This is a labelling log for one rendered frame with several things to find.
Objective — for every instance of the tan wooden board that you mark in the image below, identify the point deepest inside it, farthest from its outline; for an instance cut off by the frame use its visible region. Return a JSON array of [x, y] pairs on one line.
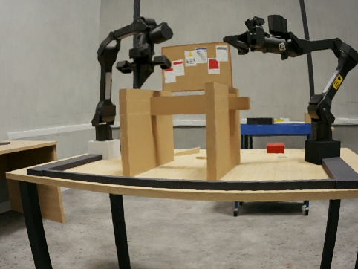
[[223, 151], [146, 141]]

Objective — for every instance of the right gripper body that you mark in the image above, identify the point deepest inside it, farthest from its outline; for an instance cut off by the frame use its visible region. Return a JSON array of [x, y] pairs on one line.
[[158, 60]]

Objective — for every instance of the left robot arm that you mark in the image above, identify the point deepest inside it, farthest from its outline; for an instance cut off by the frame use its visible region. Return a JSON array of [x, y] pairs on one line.
[[320, 105]]

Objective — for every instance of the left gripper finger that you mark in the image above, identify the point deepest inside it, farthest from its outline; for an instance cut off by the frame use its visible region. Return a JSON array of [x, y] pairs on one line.
[[234, 45], [242, 40]]

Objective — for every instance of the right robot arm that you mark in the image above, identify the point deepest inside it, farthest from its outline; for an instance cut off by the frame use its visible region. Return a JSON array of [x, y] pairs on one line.
[[152, 33]]

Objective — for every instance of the red rectangular block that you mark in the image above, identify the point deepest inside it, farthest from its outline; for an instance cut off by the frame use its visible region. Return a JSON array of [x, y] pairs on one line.
[[275, 148]]

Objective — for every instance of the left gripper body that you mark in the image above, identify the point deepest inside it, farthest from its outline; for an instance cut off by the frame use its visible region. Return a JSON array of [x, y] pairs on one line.
[[265, 46]]

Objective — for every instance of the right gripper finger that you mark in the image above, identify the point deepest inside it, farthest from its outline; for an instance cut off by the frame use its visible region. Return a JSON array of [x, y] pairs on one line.
[[136, 71], [144, 75]]

